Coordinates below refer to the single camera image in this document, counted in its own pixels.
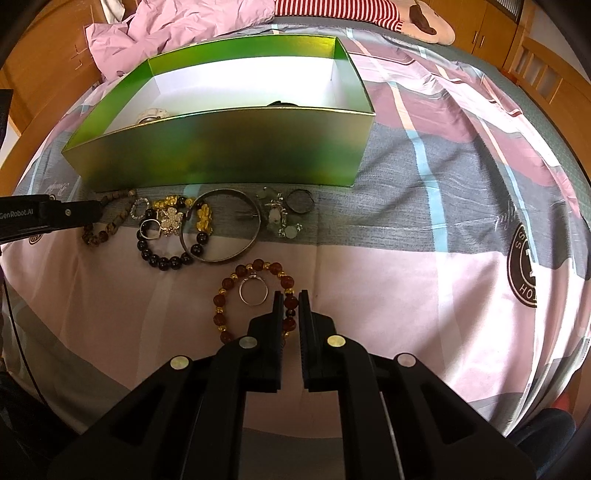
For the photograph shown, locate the black cable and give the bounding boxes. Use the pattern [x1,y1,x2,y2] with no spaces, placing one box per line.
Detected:
[0,272,47,402]

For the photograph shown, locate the green cardboard box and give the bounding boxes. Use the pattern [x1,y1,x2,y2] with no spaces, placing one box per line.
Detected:
[61,34,376,192]

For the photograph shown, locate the dark metal bangle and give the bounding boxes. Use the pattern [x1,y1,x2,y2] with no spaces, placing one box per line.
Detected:
[179,188,263,266]

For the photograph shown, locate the wooden wall cabinets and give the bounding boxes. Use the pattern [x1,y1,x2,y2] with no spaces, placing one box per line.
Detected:
[434,0,525,68]

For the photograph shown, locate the wooden headboard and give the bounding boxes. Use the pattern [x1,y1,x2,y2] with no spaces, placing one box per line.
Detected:
[0,0,139,185]

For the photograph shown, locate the red striped plush toy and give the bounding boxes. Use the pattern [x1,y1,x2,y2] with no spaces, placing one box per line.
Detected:
[274,0,455,46]

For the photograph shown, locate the wooden footboard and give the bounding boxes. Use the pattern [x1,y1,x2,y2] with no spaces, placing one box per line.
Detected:
[501,32,591,185]

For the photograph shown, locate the black and gold bead bracelet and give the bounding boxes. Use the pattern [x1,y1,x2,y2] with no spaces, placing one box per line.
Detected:
[136,196,213,272]

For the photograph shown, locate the silver jade charm jewelry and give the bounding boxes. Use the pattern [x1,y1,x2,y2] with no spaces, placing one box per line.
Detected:
[256,187,305,240]

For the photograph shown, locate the silver ring with stone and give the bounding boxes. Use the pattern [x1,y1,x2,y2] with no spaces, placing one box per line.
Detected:
[239,272,269,306]

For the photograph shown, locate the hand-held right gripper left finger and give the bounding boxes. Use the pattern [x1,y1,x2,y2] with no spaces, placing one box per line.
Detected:
[46,292,285,480]

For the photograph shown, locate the dark blue cloth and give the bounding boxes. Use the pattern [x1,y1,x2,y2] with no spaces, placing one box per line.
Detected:
[512,406,580,467]

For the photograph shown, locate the white hanging cloth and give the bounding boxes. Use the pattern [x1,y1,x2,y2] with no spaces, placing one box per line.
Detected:
[99,0,139,21]

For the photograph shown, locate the pink quilt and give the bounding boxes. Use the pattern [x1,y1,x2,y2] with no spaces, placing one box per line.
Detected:
[85,0,278,81]

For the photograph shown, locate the dark metal ring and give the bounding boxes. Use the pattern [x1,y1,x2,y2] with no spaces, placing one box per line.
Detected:
[285,188,317,214]

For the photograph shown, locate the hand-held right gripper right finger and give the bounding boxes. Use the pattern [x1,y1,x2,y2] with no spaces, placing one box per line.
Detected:
[298,290,537,480]

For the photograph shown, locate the silver butterfly brooch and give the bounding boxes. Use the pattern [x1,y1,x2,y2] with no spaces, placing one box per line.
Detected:
[154,207,183,237]

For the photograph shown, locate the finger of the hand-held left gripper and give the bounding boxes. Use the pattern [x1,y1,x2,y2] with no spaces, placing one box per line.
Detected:
[39,196,107,230]

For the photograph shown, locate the amber bead bracelet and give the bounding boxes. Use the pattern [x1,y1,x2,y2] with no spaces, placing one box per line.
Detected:
[212,259,301,344]

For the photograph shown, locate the brown wooden bead bracelet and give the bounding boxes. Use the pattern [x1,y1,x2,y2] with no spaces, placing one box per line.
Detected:
[82,188,138,247]

